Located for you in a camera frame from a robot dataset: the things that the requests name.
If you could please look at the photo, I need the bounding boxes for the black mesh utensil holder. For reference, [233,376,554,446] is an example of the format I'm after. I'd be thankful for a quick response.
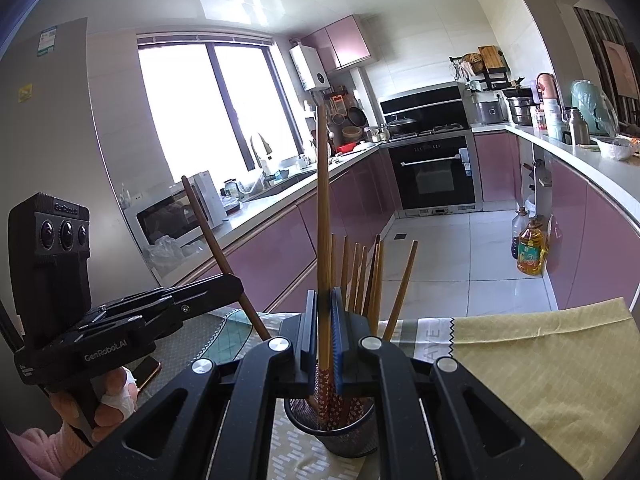
[284,394,379,458]

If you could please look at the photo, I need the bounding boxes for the black built-in oven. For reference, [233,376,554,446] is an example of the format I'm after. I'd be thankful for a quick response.
[387,132,479,214]

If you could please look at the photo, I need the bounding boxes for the clear plastic bag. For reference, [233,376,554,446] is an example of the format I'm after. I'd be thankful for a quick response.
[145,234,206,274]

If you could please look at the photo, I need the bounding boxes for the wooden cutting board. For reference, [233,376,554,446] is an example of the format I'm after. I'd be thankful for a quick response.
[478,46,504,71]

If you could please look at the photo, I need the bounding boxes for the smartphone with brown case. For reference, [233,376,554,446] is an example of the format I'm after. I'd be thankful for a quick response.
[134,356,162,392]

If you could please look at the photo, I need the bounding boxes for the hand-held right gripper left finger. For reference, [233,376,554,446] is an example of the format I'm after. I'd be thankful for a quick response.
[62,289,319,480]

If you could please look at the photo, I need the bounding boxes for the striped wall panel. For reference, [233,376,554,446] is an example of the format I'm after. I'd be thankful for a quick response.
[572,6,640,126]

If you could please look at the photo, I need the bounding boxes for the set of wooden chopsticks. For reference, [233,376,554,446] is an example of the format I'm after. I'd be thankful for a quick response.
[307,234,420,431]

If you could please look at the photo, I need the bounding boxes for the white water heater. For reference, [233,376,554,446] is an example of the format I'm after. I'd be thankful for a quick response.
[289,45,329,92]

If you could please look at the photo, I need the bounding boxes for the black wall rack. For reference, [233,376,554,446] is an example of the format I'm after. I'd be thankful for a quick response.
[449,46,511,92]

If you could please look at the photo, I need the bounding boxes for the black wok with lid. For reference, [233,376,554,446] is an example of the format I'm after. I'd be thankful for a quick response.
[385,116,419,137]

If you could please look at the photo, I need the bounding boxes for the person's left hand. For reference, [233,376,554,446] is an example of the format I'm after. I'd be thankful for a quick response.
[51,367,137,445]

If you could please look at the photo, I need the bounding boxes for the person's left forearm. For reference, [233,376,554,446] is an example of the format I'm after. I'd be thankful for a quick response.
[7,427,68,479]

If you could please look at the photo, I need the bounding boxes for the black range hood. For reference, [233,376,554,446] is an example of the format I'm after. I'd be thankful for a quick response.
[379,84,469,131]

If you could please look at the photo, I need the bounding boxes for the kitchen window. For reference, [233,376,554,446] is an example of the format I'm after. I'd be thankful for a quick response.
[137,35,301,173]

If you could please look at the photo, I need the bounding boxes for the kitchen sink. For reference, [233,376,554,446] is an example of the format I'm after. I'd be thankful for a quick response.
[242,167,319,201]

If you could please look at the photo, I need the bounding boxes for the dark brown chopstick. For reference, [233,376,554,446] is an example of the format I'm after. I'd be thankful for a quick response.
[181,175,272,342]

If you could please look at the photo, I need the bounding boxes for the pink kettle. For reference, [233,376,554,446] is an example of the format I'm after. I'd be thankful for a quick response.
[536,73,559,106]

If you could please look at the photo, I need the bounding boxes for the patchwork printed tablecloth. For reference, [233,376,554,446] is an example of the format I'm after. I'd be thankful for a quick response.
[150,297,640,480]

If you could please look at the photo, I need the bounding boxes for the white boxy countertop appliance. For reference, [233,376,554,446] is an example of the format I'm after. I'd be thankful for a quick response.
[192,170,229,229]

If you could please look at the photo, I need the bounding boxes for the grey rice cooker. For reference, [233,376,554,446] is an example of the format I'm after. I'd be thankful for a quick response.
[472,100,509,126]

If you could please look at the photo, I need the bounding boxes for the dark liquid plastic bottle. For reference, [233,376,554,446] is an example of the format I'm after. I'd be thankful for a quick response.
[511,207,530,260]

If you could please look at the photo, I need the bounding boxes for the pink kitchen counter unit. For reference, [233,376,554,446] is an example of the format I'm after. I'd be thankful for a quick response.
[145,122,640,321]

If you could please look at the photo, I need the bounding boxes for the yellow cooking oil bottle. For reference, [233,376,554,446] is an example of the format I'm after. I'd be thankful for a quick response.
[516,217,546,276]

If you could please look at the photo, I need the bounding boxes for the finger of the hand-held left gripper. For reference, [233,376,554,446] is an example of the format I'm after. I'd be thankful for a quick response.
[145,274,228,297]
[172,275,245,328]

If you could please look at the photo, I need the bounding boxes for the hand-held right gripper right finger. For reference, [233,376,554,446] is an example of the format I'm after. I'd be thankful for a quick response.
[331,287,583,480]

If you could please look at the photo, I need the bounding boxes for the white microwave oven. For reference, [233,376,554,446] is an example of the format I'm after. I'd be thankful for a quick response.
[136,187,213,256]

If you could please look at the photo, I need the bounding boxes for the pink wall cabinet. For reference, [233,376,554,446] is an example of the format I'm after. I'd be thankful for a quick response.
[300,15,372,74]

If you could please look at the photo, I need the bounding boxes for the stainless thermos bottle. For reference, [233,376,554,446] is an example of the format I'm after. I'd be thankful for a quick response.
[570,107,591,146]

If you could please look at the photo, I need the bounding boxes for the floral-end bamboo chopstick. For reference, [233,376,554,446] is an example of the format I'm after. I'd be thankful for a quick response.
[316,104,335,428]

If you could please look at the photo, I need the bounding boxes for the pink wall picture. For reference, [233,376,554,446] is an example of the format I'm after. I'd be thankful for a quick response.
[602,39,640,101]

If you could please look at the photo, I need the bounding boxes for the stainless stockpot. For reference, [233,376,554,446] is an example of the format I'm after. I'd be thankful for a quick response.
[507,96,536,126]

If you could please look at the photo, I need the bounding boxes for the white bowl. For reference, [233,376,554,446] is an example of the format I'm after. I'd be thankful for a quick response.
[596,136,636,162]

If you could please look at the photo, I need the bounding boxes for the teal plastic-covered appliance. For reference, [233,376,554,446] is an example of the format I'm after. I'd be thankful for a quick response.
[571,80,619,136]

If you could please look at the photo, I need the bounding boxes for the grey refrigerator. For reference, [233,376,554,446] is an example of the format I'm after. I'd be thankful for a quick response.
[0,17,132,321]

